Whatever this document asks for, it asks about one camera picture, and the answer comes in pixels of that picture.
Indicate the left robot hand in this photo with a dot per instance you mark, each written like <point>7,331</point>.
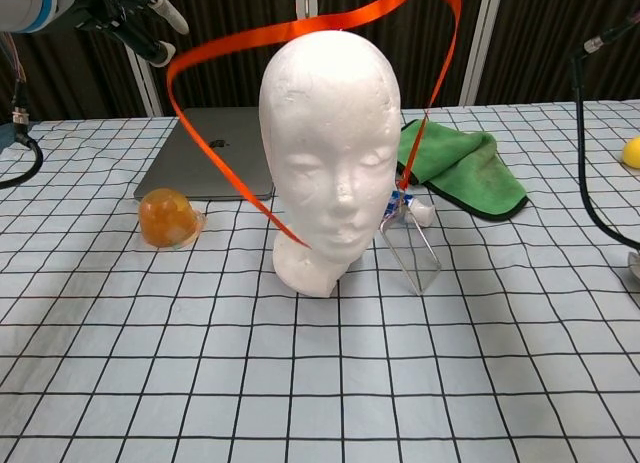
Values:
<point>130,8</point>

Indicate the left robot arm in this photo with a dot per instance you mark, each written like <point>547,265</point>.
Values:
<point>30,3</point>

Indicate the white foam mannequin head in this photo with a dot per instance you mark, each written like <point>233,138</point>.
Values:
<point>330,133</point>

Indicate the black partition screen panel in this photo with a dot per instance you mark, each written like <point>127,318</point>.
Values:
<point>380,43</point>
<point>230,13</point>
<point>540,48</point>
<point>75,83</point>

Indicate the grey closed laptop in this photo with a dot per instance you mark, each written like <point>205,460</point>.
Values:
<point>170,173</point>

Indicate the teal padded table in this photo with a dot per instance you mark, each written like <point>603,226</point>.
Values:
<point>5,135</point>

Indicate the green microfiber cloth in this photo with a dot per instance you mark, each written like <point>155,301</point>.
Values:
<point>465,168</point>

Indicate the orange jelly cup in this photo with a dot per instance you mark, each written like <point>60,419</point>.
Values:
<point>167,218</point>

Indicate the yellow foam ball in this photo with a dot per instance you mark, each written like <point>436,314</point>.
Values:
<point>632,153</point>

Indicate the blue white toothpaste tube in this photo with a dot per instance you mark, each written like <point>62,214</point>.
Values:
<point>422,215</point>

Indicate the white checkered tablecloth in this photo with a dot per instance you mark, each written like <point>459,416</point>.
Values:
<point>320,373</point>

